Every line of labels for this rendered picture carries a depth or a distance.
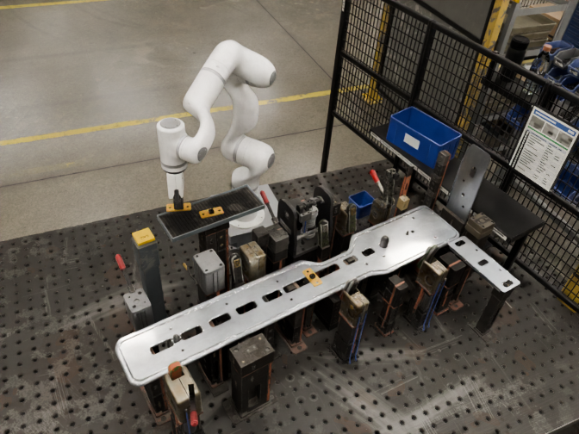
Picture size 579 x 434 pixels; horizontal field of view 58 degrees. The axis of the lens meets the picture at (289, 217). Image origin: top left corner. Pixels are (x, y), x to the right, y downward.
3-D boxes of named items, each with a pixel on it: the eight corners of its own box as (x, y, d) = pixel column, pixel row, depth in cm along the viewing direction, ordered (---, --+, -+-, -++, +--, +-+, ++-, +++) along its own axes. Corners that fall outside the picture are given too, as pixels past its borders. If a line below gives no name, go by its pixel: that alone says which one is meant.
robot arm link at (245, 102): (249, 174, 217) (216, 161, 221) (263, 158, 224) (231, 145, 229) (248, 68, 180) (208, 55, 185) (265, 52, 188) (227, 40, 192)
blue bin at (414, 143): (433, 170, 239) (440, 146, 230) (384, 139, 255) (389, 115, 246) (455, 158, 247) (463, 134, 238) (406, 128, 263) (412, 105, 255)
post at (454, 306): (453, 312, 220) (474, 265, 201) (435, 294, 227) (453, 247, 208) (464, 306, 223) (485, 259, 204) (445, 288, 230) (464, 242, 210)
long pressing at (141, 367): (135, 398, 153) (135, 395, 152) (110, 341, 166) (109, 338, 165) (463, 237, 213) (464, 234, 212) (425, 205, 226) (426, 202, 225)
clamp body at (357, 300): (343, 369, 197) (357, 313, 173) (324, 345, 204) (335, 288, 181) (362, 359, 201) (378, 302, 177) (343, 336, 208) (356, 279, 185)
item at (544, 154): (549, 195, 211) (583, 130, 190) (506, 165, 225) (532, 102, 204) (552, 194, 212) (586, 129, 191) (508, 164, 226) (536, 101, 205)
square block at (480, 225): (457, 288, 230) (482, 229, 206) (445, 275, 235) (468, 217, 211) (470, 281, 234) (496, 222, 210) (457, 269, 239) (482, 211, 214)
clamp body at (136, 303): (142, 377, 189) (128, 317, 165) (131, 354, 196) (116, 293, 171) (167, 366, 193) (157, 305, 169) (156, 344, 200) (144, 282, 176)
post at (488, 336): (486, 343, 210) (511, 298, 190) (466, 323, 216) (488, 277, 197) (496, 336, 212) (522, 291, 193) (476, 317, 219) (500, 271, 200)
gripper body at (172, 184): (163, 155, 171) (165, 182, 179) (162, 174, 164) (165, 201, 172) (185, 154, 173) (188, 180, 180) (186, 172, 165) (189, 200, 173)
